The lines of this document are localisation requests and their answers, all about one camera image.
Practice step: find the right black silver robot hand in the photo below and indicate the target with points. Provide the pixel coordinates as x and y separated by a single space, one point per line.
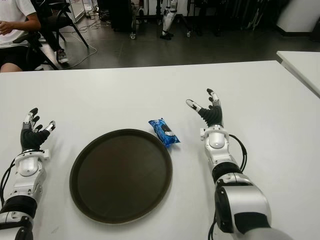
213 116

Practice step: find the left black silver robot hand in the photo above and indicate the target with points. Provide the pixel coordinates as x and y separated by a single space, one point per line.
31 137

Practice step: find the blue Oreo cookie packet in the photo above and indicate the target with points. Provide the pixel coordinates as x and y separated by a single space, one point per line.
163 131

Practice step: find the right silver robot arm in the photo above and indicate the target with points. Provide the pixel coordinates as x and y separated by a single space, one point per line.
240 200

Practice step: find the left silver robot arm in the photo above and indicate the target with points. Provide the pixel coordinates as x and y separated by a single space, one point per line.
27 167

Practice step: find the round dark brown tray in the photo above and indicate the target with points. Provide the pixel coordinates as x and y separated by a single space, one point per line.
120 180

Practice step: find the black office chair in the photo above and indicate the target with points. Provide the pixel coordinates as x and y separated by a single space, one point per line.
25 38

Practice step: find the white side table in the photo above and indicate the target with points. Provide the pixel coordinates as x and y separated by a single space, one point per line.
305 67

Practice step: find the white humanoid robot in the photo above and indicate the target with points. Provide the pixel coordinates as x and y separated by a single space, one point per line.
168 18

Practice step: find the black folding chair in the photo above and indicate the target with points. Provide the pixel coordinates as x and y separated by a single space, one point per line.
80 35

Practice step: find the seated person in white shirt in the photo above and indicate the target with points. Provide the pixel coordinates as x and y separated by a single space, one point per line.
12 15

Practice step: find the white display cabinet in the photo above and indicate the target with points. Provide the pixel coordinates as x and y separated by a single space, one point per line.
77 10

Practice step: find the black equipment case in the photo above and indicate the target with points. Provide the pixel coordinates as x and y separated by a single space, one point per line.
121 15

